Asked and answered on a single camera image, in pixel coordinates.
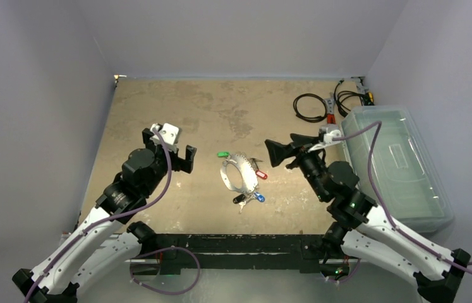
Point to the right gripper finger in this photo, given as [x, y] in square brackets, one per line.
[300, 139]
[278, 152]

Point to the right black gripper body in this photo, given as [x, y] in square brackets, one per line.
[296, 154]

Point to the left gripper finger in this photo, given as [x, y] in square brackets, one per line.
[186, 164]
[150, 139]

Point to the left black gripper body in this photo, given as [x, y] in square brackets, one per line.
[162, 162]

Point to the silver key holder strip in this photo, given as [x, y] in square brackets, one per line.
[238, 174]

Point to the black key fob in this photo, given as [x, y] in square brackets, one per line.
[241, 201]

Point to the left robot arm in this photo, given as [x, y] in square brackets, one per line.
[106, 238]

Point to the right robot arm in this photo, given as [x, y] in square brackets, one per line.
[365, 229]

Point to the red tagged key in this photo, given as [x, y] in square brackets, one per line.
[259, 173]

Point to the yellow black connector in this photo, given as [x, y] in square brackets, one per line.
[369, 101]

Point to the clear plastic storage bin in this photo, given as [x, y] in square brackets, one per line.
[396, 162]

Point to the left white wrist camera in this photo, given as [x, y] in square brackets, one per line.
[168, 133]

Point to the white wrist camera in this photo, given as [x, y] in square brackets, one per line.
[168, 133]
[328, 135]

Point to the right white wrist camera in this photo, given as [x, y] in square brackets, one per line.
[328, 135]

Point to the orange handled tool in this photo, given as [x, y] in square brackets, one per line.
[331, 118]

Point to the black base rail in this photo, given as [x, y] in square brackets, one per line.
[304, 253]

